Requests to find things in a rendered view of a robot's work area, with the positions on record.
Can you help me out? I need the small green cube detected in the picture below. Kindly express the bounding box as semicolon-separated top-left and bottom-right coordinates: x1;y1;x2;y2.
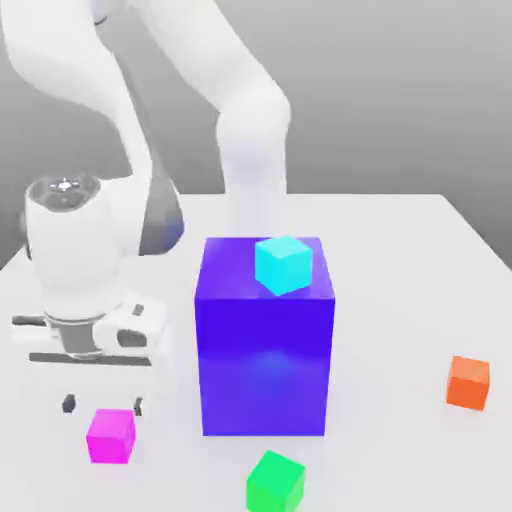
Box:
245;449;307;512

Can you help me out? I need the large blue box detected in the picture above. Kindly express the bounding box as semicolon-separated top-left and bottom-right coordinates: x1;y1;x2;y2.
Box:
194;236;336;438

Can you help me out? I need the small cyan cube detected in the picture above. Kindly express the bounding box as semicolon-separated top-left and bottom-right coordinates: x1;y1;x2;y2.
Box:
254;234;314;298

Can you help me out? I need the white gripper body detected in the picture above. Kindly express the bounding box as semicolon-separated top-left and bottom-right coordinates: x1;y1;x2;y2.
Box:
24;350;160;401

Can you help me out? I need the small magenta cube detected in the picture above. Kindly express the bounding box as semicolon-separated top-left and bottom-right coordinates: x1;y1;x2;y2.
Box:
85;408;137;466

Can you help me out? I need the small orange cube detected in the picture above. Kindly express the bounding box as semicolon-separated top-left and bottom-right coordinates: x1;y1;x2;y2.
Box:
445;355;491;412

